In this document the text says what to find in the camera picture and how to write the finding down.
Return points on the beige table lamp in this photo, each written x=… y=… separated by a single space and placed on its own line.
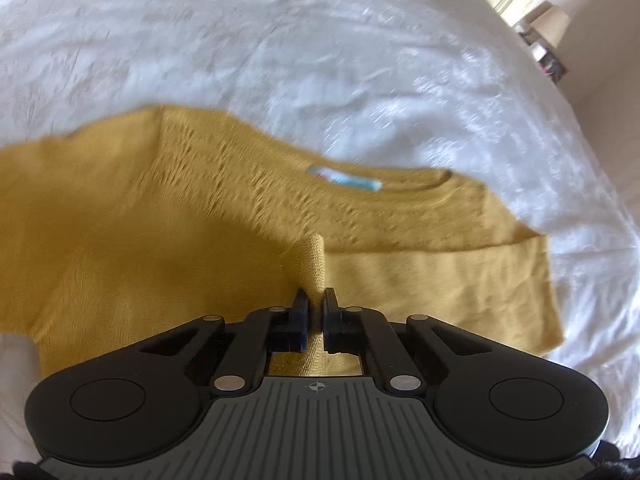
x=552 y=25

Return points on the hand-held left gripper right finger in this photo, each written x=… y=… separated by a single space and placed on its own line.
x=332 y=330

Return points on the yellow knit sweater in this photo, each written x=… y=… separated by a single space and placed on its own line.
x=150 y=235

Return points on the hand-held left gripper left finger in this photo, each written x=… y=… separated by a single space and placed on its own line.
x=303 y=332

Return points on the white bedspread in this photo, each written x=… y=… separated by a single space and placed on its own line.
x=300 y=60

